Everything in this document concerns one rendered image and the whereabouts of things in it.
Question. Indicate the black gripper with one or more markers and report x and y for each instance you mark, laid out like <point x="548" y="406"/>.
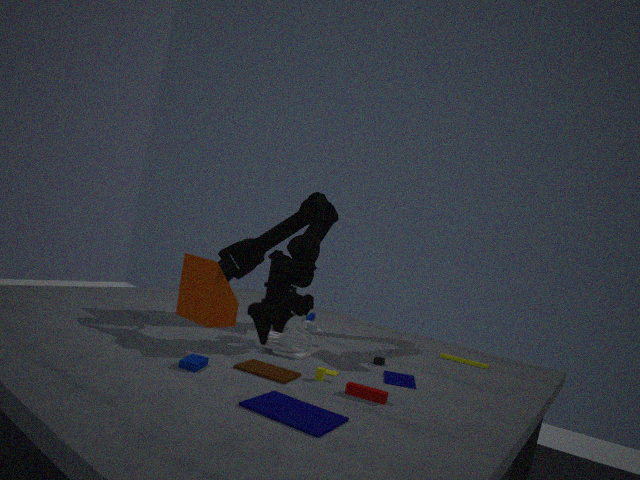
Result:
<point x="268" y="311"/>

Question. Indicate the yellow flat bar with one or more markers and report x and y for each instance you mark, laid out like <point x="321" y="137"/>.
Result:
<point x="455" y="358"/>

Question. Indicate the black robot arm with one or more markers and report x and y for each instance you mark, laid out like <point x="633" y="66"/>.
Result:
<point x="304" y="249"/>

